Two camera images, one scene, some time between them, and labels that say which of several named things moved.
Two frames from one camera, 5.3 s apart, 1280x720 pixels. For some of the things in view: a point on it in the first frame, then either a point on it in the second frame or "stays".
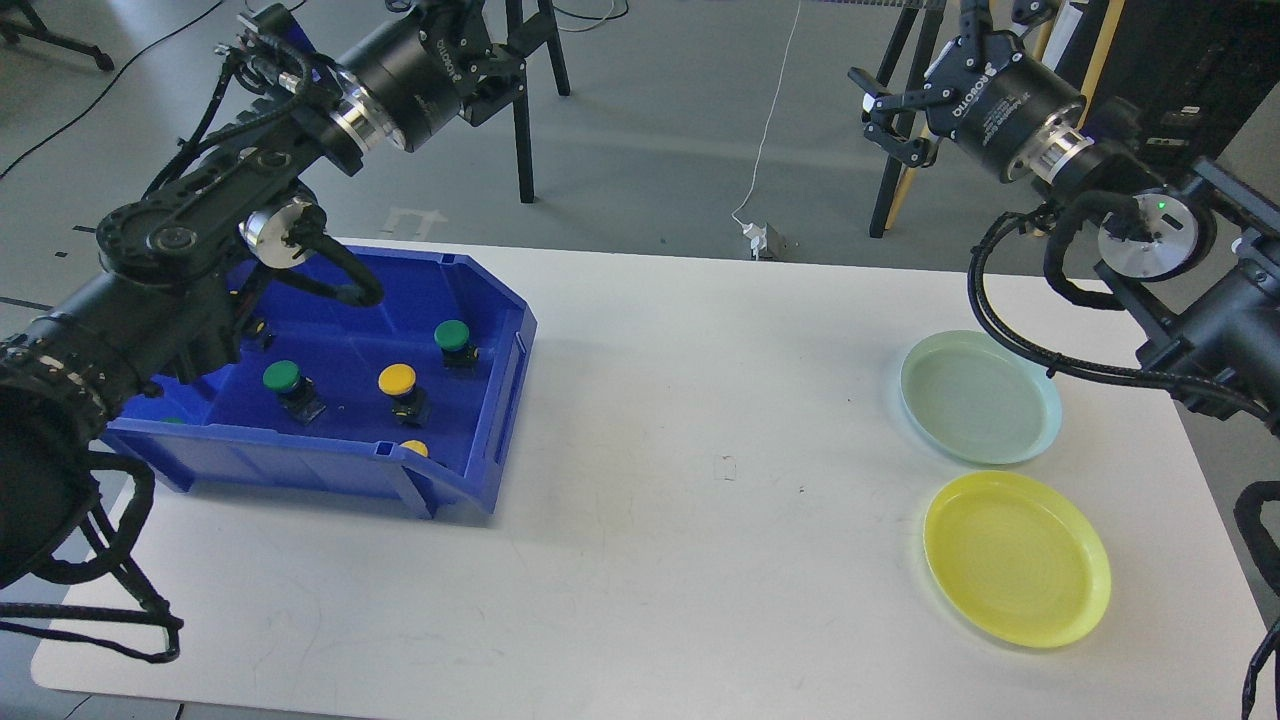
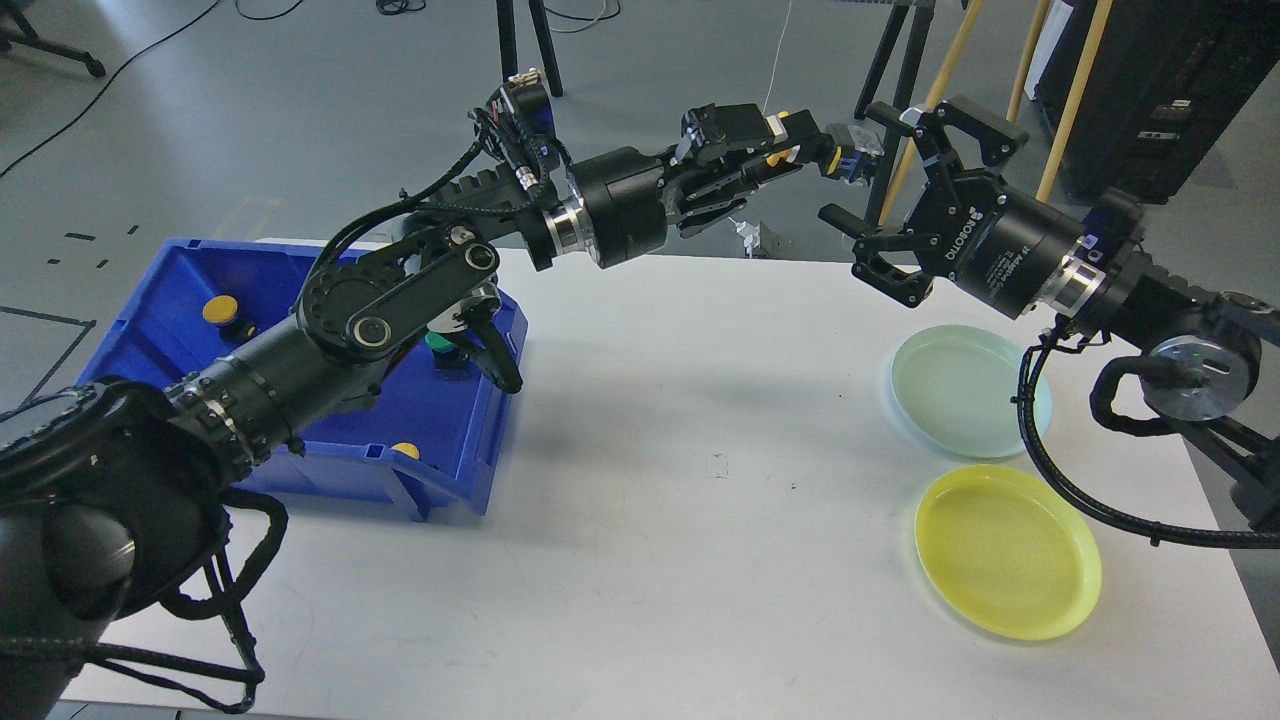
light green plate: x=978 y=399 stays
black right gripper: x=985 y=93 → x=1000 y=249
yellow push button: x=410 y=407 → x=850 y=153
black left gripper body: x=418 y=75 → x=622 y=200
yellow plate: x=1019 y=558 stays
